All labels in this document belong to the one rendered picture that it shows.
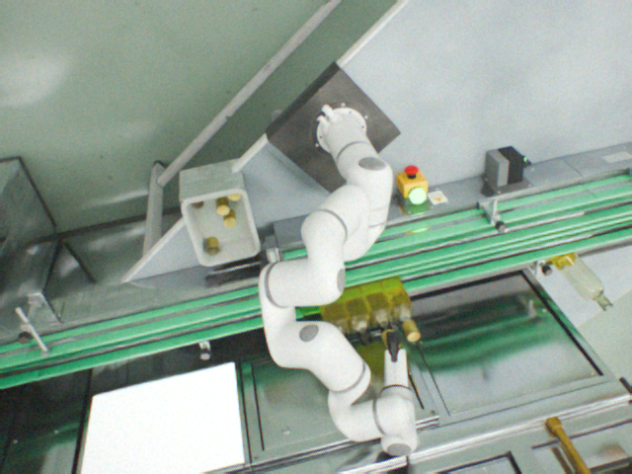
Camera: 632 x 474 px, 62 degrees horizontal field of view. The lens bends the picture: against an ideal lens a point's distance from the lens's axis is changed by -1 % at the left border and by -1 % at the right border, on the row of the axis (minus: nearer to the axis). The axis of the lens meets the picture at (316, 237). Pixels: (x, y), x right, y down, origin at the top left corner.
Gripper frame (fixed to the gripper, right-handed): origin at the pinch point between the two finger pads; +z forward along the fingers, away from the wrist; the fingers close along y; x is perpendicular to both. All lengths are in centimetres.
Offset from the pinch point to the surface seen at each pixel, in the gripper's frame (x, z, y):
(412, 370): -4.8, 1.0, -12.0
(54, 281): 122, 48, -17
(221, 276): 47, 22, 5
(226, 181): 41, 29, 33
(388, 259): -0.2, 25.7, 5.9
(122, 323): 73, 7, 3
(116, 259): 101, 59, -17
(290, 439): 25.9, -18.1, -13.3
